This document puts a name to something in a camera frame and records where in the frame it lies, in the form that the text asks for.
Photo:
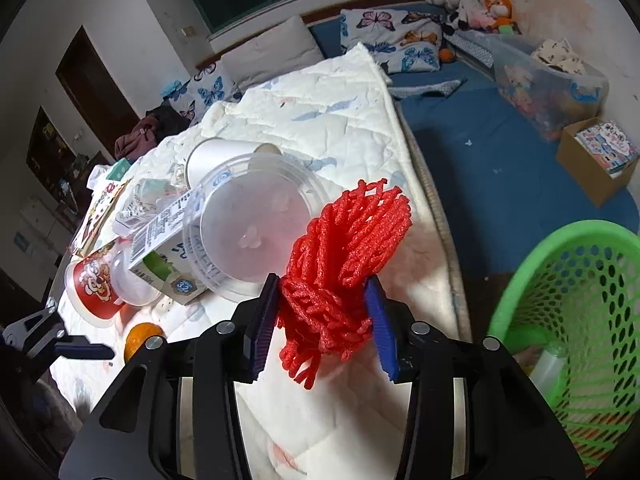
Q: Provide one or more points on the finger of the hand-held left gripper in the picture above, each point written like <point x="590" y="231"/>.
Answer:
<point x="82" y="351"/>

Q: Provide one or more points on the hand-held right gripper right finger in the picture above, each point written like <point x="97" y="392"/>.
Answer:
<point x="380" y="330"/>

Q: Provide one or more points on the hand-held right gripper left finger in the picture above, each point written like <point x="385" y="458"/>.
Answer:
<point x="262" y="325"/>

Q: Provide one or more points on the red cartoon print cup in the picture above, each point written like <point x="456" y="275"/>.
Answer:
<point x="95" y="285"/>

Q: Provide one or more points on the red foam fruit net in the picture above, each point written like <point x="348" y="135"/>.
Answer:
<point x="345" y="260"/>

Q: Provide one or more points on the white and green milk carton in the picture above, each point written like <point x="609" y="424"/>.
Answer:
<point x="155" y="245"/>

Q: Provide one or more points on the green plastic mesh basket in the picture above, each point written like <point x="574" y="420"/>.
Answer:
<point x="530" y="270"/>

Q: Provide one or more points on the white paper cup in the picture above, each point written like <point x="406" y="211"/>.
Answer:
<point x="220" y="160"/>

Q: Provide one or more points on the orange fruit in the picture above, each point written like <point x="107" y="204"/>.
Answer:
<point x="140" y="340"/>

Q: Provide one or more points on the clear plastic cup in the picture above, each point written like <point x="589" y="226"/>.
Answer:
<point x="240" y="220"/>

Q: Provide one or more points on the beige mattress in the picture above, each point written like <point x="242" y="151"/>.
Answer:
<point x="440" y="220"/>

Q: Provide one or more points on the red yellow printed snack bag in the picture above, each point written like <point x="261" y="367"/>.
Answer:
<point x="97" y="210"/>

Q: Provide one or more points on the crumpled clear plastic wrapper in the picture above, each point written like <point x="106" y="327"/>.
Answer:
<point x="145" y="200"/>

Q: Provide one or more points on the white plastic bottle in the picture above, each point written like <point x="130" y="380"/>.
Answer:
<point x="547" y="370"/>

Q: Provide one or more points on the teal packet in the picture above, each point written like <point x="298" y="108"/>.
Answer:
<point x="120" y="169"/>

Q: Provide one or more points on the blue bed sheet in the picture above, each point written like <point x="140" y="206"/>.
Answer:
<point x="475" y="160"/>

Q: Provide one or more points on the dark shelf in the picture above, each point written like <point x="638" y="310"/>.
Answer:
<point x="55" y="155"/>

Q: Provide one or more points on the white quilted blanket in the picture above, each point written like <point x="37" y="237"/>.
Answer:
<point x="325" y="125"/>

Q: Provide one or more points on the dark maroon clothes pile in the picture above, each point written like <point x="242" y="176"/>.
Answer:
<point x="135" y="137"/>

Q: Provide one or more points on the butterfly print pillow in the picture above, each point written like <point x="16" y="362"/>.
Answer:
<point x="210" y="90"/>
<point x="385" y="35"/>

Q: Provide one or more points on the blue grey patterned cloth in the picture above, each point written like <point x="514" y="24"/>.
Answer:
<point x="430" y="89"/>

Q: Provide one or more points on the brown cardboard box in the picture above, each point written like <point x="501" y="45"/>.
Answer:
<point x="585" y="170"/>

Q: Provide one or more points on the dark brown door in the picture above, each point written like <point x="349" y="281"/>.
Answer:
<point x="95" y="80"/>

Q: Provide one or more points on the white pillow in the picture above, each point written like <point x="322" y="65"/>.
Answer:
<point x="270" y="50"/>

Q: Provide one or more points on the small orange ball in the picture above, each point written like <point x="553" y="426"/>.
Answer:
<point x="446" y="55"/>

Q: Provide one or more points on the clear plastic storage box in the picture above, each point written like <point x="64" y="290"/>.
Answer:
<point x="545" y="100"/>

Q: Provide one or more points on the colourful cartoon book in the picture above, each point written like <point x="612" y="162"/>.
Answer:
<point x="607" y="145"/>

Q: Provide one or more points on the grey patterned folded cloth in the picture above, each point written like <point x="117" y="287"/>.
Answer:
<point x="470" y="50"/>

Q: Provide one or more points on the cream printed cloth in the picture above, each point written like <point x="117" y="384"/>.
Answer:
<point x="560" y="57"/>

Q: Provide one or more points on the pink plush toy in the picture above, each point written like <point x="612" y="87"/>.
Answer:
<point x="481" y="19"/>

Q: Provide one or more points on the black and white cow plush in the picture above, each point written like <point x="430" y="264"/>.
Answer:
<point x="462" y="2"/>

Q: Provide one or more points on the orange fox plush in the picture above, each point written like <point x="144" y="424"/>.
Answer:
<point x="500" y="10"/>

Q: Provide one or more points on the wall switch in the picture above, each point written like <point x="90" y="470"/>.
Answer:
<point x="188" y="31"/>

